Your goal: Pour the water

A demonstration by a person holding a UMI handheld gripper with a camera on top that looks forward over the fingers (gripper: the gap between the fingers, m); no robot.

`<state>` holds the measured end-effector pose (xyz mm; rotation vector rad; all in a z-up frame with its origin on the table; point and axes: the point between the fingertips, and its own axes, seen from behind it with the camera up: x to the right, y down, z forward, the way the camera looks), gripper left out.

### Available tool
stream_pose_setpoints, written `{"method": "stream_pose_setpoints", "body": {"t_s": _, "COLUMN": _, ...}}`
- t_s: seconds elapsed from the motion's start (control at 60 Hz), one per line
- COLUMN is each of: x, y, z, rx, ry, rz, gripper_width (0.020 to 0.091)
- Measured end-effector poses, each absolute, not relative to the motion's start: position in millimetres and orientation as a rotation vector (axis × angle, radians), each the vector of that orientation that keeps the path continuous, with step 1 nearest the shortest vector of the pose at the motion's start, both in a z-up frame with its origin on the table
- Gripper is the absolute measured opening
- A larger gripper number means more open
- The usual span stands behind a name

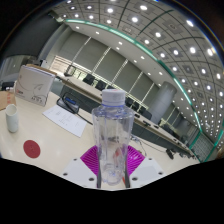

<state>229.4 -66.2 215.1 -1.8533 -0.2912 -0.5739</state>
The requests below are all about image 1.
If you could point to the long curved conference desk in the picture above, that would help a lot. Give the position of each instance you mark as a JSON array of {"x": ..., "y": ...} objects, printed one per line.
[{"x": 80, "y": 85}]

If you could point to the group of ceiling lights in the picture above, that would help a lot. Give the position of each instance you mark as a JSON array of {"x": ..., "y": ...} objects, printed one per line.
[{"x": 156, "y": 34}]

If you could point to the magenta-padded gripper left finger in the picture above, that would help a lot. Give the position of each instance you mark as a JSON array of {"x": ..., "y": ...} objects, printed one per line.
[{"x": 78, "y": 171}]

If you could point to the white printed paper sheet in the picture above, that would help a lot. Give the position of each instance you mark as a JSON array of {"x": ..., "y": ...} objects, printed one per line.
[{"x": 65, "y": 120}]

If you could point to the white copy paper box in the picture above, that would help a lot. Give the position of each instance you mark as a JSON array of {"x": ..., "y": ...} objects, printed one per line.
[{"x": 33, "y": 85}]

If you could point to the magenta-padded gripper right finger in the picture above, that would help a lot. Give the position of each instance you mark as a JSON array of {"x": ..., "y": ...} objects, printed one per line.
[{"x": 146, "y": 170}]

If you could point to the black desk phone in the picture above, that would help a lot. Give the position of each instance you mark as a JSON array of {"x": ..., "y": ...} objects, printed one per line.
[{"x": 68, "y": 104}]

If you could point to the row of black office chairs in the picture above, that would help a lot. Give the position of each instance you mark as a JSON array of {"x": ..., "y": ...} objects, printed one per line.
[{"x": 89, "y": 79}]

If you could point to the white ceramic mug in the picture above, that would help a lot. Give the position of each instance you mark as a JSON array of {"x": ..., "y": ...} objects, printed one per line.
[{"x": 12, "y": 118}]

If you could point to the clear plastic water bottle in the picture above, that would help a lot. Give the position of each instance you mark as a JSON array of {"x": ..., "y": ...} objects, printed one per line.
[{"x": 111, "y": 133}]

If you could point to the flat round red coaster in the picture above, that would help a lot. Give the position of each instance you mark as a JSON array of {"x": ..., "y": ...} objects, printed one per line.
[{"x": 31, "y": 149}]

